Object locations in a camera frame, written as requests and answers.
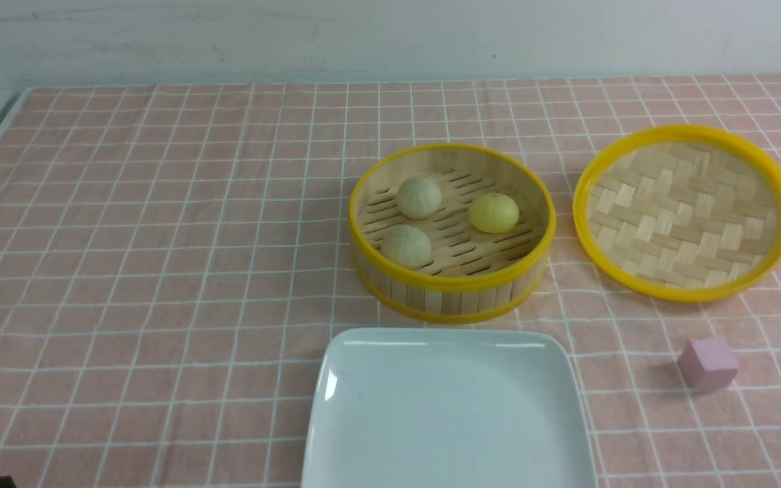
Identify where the pale white steamed bun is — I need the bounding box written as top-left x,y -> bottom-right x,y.
380,225 -> 432,270

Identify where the yellow steamed bun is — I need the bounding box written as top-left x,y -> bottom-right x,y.
468,192 -> 520,234

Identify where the white square plate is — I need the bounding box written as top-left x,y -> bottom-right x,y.
300,327 -> 599,487

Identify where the yellow-rimmed bamboo steamer basket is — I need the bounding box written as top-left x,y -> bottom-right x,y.
348,143 -> 556,324

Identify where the pink checkered tablecloth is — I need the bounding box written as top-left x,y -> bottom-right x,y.
0,75 -> 781,487

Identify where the yellow-rimmed woven steamer lid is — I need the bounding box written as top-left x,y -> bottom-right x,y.
573,125 -> 781,302

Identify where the pink cube block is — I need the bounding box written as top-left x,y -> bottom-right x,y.
677,337 -> 740,392

